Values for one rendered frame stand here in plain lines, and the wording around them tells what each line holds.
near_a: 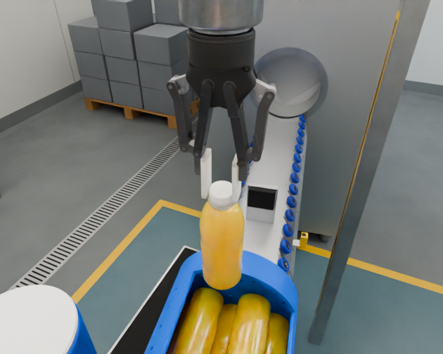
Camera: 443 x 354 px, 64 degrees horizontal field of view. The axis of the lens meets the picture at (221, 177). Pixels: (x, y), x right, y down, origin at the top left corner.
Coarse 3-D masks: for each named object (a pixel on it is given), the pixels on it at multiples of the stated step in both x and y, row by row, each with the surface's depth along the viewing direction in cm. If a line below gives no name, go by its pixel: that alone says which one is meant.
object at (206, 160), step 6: (210, 150) 49; (204, 156) 48; (210, 156) 50; (204, 162) 48; (210, 162) 50; (204, 168) 48; (210, 168) 51; (204, 174) 49; (210, 174) 52; (204, 180) 49; (210, 180) 52; (204, 186) 50; (204, 192) 51; (204, 198) 51
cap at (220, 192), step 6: (210, 186) 52; (216, 186) 52; (222, 186) 52; (228, 186) 52; (210, 192) 51; (216, 192) 51; (222, 192) 51; (228, 192) 51; (210, 198) 52; (216, 198) 51; (222, 198) 50; (228, 198) 51; (216, 204) 52; (222, 204) 51; (228, 204) 52
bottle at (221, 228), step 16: (208, 208) 53; (224, 208) 52; (240, 208) 55; (208, 224) 53; (224, 224) 52; (240, 224) 54; (208, 240) 55; (224, 240) 54; (240, 240) 56; (208, 256) 58; (224, 256) 56; (240, 256) 59; (208, 272) 61; (224, 272) 59; (240, 272) 63; (224, 288) 62
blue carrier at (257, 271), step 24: (192, 264) 76; (264, 264) 73; (192, 288) 86; (240, 288) 82; (264, 288) 79; (288, 288) 74; (168, 312) 68; (288, 312) 82; (168, 336) 62; (288, 336) 69
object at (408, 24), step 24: (408, 0) 88; (408, 24) 91; (408, 48) 95; (384, 72) 100; (384, 96) 103; (384, 120) 107; (384, 144) 112; (360, 168) 119; (360, 192) 124; (360, 216) 130; (336, 240) 142; (336, 264) 148; (336, 288) 156; (312, 336) 182
